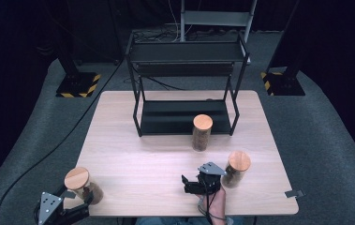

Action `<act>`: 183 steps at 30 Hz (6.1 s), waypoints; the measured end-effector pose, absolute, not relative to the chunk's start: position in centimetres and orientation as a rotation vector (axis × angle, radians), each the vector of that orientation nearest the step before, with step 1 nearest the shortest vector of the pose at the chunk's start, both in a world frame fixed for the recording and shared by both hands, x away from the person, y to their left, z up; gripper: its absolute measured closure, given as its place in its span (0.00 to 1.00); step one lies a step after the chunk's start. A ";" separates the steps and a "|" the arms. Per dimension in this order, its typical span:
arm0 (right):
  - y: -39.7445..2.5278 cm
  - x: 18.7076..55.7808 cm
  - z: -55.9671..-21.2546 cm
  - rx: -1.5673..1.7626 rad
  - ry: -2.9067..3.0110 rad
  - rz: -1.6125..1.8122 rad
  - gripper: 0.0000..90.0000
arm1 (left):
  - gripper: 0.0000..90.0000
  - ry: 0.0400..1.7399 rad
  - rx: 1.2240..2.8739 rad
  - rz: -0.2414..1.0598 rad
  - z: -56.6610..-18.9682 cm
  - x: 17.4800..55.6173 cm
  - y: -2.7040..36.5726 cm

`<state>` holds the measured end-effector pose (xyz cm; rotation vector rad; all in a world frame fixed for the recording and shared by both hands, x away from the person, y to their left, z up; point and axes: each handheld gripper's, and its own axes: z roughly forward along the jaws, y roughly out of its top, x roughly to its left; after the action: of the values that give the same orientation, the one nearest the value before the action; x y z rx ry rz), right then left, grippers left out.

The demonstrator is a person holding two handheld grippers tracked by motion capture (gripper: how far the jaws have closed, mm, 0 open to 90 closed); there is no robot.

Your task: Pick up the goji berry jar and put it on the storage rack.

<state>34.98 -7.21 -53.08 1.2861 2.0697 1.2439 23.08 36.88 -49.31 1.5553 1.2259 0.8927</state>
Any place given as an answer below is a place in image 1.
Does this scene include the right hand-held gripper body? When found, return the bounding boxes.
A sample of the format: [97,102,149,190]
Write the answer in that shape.
[193,161,228,197]

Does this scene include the thick black floor cable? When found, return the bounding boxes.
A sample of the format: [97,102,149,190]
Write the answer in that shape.
[0,60,125,225]

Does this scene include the black metal two-tier rack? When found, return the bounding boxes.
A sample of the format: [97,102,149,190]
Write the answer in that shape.
[125,32,250,138]

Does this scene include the person's right hand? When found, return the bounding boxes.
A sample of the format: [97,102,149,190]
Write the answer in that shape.
[197,187,228,225]

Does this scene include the grey metal frame stand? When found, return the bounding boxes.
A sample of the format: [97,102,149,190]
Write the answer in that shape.
[179,0,259,43]

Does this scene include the black stand with striped base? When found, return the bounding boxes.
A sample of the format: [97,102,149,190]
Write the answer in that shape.
[260,0,306,98]
[54,46,102,98]

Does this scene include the tangle of floor cables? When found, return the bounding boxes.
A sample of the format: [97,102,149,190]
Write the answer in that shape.
[132,27,244,43]

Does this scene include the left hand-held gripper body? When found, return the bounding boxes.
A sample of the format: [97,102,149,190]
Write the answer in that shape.
[34,191,91,225]

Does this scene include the thin black floor cable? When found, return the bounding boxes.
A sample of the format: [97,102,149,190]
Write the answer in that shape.
[123,74,186,92]

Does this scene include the glass jar with wooden lid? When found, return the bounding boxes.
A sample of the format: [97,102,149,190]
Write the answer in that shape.
[191,113,214,153]
[64,166,105,206]
[221,150,252,189]

